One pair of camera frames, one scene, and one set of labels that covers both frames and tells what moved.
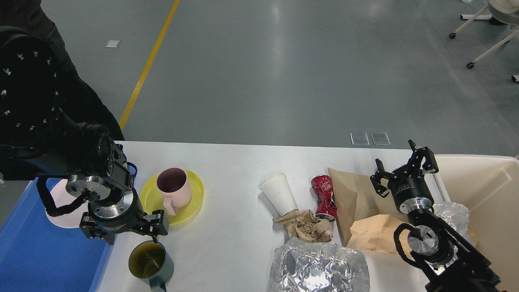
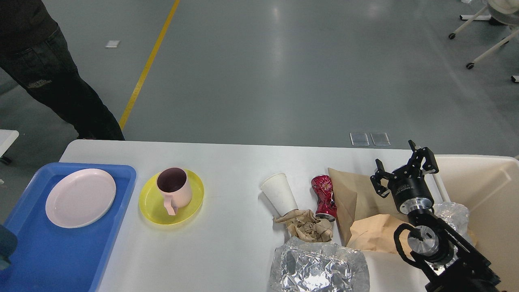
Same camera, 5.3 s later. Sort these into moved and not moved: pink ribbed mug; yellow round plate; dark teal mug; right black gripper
Moved: dark teal mug
Not moved: yellow round plate; pink ribbed mug; right black gripper
